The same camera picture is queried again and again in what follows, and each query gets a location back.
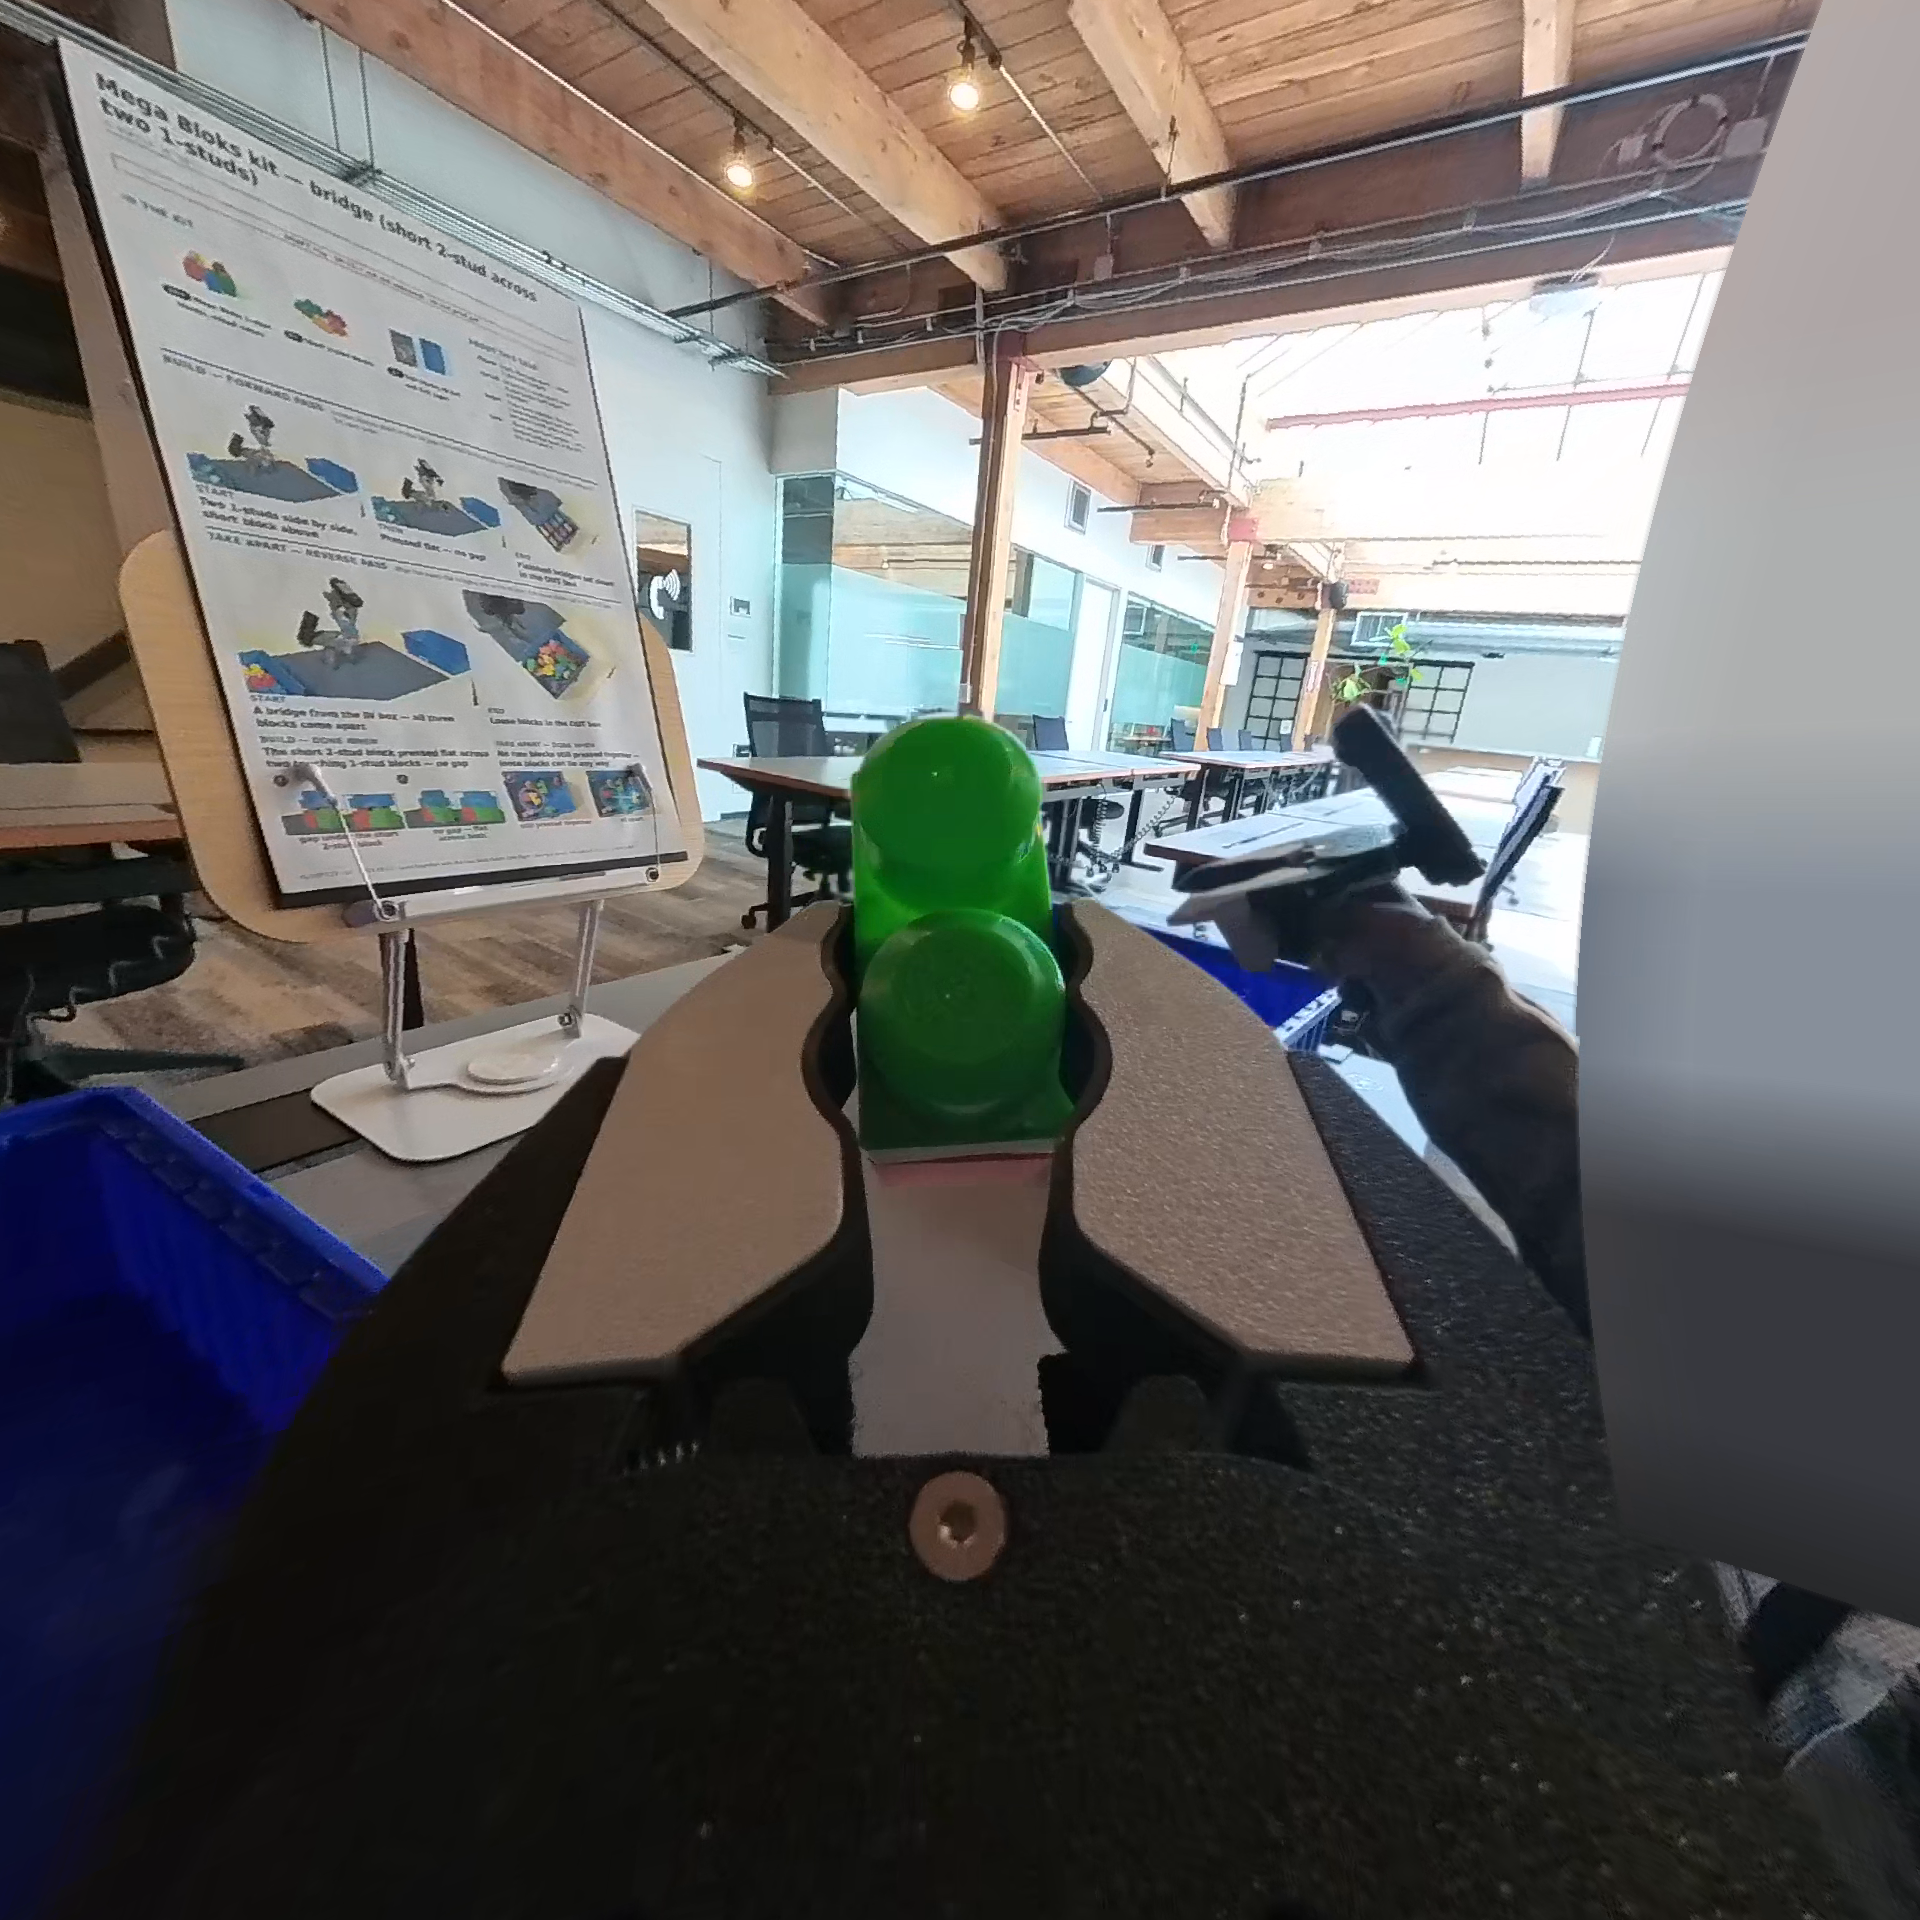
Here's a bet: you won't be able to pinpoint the printed instruction sheet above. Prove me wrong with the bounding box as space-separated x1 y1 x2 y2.
54 38 686 903

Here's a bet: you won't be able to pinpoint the wooden ceiling beams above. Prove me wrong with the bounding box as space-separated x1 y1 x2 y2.
284 0 1830 392

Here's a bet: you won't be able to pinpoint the black office chair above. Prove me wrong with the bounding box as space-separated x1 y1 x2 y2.
1464 756 1569 945
740 692 856 918
0 636 243 1106

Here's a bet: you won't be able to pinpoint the blue plastic bin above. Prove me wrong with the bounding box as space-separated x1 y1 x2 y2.
1157 931 1343 1051
0 1086 384 1920

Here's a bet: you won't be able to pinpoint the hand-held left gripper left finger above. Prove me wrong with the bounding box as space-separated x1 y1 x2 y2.
503 901 879 1388

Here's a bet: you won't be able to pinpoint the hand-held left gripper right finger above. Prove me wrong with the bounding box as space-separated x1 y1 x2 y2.
1043 893 1417 1382

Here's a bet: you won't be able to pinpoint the wooden office desk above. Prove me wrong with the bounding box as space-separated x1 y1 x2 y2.
1170 746 1336 825
696 746 1202 931
0 756 189 856

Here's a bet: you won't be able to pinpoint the green building block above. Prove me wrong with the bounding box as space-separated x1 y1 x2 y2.
844 715 1082 1156

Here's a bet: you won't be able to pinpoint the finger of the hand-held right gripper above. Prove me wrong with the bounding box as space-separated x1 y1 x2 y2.
1170 856 1410 969
1144 796 1387 878

